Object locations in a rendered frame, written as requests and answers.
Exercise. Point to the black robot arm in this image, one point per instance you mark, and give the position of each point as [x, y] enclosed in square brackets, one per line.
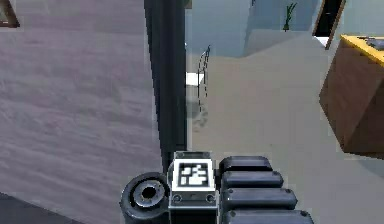
[253, 193]

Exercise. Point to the dark doorway frame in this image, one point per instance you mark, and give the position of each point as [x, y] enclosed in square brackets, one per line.
[168, 80]

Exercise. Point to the dark room door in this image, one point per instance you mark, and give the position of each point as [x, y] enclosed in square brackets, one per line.
[328, 18]

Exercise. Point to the green house plant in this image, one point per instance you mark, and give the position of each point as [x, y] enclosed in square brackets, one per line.
[288, 16]

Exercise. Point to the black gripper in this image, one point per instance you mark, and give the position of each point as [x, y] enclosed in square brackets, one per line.
[146, 196]

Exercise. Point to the brown cabinet with yellow top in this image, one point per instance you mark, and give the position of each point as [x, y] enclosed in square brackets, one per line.
[356, 100]

